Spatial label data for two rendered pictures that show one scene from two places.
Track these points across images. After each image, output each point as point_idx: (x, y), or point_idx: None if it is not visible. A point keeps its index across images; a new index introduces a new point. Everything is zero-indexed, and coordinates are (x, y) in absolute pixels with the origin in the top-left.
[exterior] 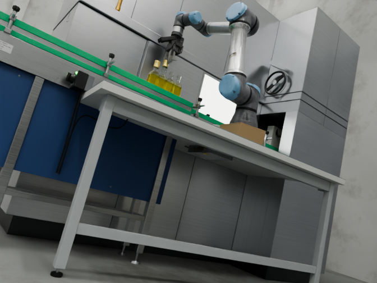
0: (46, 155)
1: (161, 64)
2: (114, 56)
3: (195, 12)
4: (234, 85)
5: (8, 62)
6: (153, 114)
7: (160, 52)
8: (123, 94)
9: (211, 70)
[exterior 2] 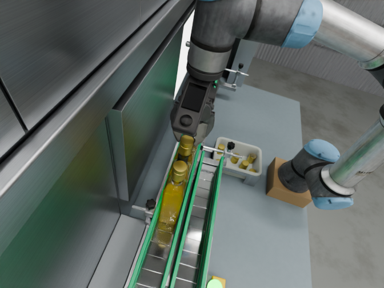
0: None
1: (146, 114)
2: (72, 245)
3: (319, 26)
4: (344, 207)
5: None
6: None
7: (141, 97)
8: None
9: (188, 1)
